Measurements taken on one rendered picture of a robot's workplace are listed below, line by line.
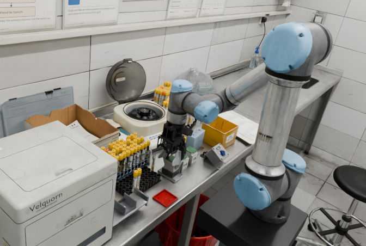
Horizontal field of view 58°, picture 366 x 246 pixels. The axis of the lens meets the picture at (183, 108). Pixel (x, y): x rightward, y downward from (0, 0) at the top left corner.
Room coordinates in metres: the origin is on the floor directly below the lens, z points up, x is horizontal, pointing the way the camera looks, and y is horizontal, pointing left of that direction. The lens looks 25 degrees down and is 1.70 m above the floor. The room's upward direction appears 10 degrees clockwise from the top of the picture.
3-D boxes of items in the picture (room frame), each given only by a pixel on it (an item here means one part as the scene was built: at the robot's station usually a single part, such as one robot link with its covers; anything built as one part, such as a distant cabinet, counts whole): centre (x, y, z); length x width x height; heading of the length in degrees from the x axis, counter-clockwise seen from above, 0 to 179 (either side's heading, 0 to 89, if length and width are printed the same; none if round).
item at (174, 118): (1.08, 0.01, 1.16); 0.08 x 0.08 x 0.05
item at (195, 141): (1.31, -0.08, 0.92); 0.10 x 0.07 x 0.10; 153
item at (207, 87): (2.06, -0.10, 0.94); 0.20 x 0.17 x 0.14; 128
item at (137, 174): (1.00, 0.12, 0.93); 0.17 x 0.09 x 0.11; 147
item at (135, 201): (0.81, 0.15, 0.92); 0.21 x 0.07 x 0.05; 147
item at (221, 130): (1.43, -0.19, 0.93); 0.13 x 0.13 x 0.10; 54
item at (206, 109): (1.02, -0.07, 1.23); 0.11 x 0.11 x 0.08; 48
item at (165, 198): (0.95, 0.01, 0.88); 0.07 x 0.07 x 0.01; 57
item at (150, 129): (1.38, 0.17, 0.94); 0.30 x 0.24 x 0.12; 48
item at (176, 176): (1.10, 0.01, 0.89); 0.09 x 0.05 x 0.04; 59
